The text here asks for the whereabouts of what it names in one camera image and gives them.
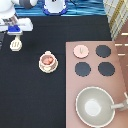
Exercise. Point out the cream slotted spatula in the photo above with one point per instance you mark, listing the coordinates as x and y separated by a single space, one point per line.
16 44

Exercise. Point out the pink small pot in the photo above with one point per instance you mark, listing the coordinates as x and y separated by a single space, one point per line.
47 54

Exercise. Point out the cream round plate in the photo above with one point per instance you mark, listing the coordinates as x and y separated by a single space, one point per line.
48 64

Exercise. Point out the black table mat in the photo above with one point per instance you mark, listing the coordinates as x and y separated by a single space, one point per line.
29 97

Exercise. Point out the white blue gripper body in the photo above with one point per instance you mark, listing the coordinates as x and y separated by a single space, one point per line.
14 30

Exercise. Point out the pink stove board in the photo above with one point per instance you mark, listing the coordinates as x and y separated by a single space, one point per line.
101 68

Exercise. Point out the wooden shelf rack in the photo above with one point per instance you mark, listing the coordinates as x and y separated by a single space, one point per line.
117 14

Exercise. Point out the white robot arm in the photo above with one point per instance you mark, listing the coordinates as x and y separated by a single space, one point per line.
13 25

